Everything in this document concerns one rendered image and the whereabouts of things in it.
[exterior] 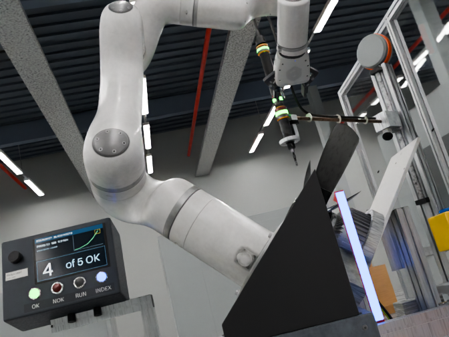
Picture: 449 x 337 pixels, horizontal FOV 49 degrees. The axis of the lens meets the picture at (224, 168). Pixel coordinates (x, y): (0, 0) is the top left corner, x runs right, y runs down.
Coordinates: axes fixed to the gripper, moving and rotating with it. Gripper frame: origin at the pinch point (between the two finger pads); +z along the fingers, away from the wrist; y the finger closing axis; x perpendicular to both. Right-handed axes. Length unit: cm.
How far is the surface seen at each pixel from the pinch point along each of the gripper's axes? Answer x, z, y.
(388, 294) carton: 308, 743, 298
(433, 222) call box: -48, 10, 24
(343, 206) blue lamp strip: -42.0, 5.1, 2.1
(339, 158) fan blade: -4.0, 27.9, 17.1
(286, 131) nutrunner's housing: 3.3, 17.8, 0.2
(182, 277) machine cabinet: 271, 500, -63
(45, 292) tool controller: -52, 2, -71
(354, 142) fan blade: 1.3, 26.4, 24.2
